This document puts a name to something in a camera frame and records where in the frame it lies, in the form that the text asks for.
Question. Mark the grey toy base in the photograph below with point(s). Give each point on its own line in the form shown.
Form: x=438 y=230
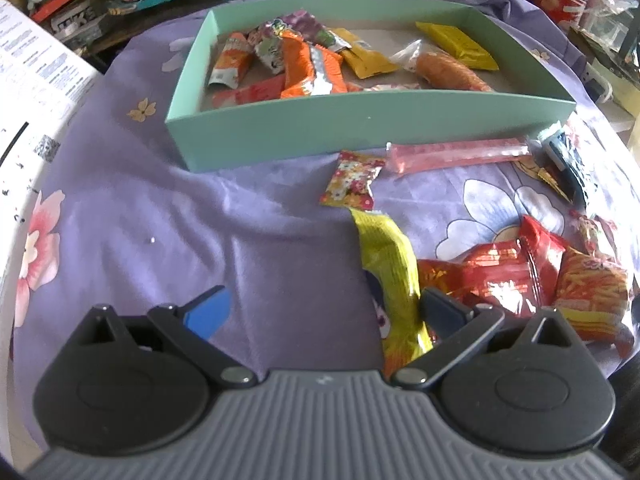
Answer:
x=80 y=22

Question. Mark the gold wrapper snack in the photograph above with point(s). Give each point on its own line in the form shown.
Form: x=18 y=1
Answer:
x=550 y=177

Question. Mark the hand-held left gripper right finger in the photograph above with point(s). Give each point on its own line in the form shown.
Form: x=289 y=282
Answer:
x=442 y=310

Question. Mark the white printed paper sheet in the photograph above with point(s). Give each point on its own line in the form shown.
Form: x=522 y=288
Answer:
x=30 y=75

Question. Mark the red floral candy packet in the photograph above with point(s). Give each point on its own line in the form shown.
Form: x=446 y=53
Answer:
x=352 y=180

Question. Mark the white pink leaf packet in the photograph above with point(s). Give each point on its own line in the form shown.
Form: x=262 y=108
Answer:
x=390 y=87

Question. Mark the long pink jelly packet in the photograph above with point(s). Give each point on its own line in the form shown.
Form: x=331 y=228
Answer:
x=460 y=155

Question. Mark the red yellow fries packet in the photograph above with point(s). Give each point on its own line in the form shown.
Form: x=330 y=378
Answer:
x=590 y=290

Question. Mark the small pink green candy packet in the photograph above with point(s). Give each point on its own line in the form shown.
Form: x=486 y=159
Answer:
x=595 y=232

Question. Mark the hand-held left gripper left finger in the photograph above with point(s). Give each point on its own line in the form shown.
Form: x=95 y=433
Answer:
x=207 y=310

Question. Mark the blue wafer packet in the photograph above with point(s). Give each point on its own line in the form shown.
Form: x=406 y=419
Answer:
x=570 y=160

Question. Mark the clear sausage bread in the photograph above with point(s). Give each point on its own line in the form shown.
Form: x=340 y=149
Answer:
x=445 y=70

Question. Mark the silver purple candy packet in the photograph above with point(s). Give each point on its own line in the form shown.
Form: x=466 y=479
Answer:
x=267 y=47

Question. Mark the purple floral blanket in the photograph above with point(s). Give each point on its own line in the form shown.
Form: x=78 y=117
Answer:
x=200 y=240

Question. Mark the orange yellow snack packet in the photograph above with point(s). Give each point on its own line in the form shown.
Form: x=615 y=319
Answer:
x=232 y=60

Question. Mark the shiny red snack packet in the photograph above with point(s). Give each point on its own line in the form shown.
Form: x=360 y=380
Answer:
x=500 y=272

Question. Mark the yellow striped snack packet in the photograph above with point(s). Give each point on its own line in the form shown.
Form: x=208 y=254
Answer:
x=367 y=60
x=457 y=42

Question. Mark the yellow green snack packet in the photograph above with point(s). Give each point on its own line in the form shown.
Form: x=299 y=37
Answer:
x=390 y=265

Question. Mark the teal cardboard box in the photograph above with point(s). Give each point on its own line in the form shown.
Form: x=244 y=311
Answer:
x=325 y=130

